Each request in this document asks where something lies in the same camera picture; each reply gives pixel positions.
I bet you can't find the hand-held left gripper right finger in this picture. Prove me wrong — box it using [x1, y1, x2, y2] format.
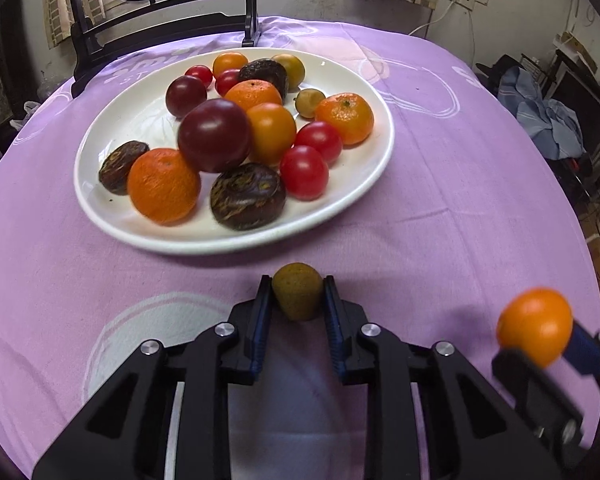
[322, 275, 563, 480]

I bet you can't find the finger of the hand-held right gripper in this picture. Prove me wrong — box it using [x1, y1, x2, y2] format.
[492, 347, 586, 466]
[565, 322, 600, 376]

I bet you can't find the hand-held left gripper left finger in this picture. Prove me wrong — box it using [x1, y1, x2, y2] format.
[32, 275, 274, 480]

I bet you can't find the small yellow-green fruit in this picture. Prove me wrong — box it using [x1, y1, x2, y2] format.
[271, 262, 325, 322]
[294, 88, 326, 117]

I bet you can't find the orange tomato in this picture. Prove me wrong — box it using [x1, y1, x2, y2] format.
[246, 103, 297, 166]
[496, 287, 574, 368]
[212, 52, 249, 78]

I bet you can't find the mandarin orange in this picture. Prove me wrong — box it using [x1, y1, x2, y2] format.
[224, 80, 284, 113]
[314, 92, 375, 146]
[127, 148, 202, 226]

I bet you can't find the large dark purple tomato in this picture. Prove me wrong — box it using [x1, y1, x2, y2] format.
[177, 99, 254, 173]

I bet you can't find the small dark purple tomato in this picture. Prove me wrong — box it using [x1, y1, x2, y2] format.
[165, 75, 208, 118]

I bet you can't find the white oval plate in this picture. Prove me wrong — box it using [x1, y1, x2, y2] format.
[73, 47, 396, 256]

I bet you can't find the small red tomato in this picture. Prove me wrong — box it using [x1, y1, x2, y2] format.
[184, 65, 214, 88]
[215, 69, 242, 97]

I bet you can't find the dark passion fruit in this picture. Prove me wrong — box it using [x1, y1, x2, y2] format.
[98, 140, 151, 196]
[210, 162, 287, 231]
[238, 59, 289, 101]

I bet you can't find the purple tablecloth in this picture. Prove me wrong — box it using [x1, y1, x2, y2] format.
[0, 15, 600, 480]

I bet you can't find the blue clothing pile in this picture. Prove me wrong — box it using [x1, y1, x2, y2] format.
[497, 65, 588, 161]

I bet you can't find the yellow-green tomato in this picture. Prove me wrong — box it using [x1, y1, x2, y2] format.
[271, 54, 306, 92]

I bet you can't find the black bag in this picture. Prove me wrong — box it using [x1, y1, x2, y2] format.
[474, 54, 531, 92]

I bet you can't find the white plastic bag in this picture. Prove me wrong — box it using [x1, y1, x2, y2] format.
[10, 101, 43, 133]

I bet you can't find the white power cable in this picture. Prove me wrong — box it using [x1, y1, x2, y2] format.
[410, 0, 456, 38]

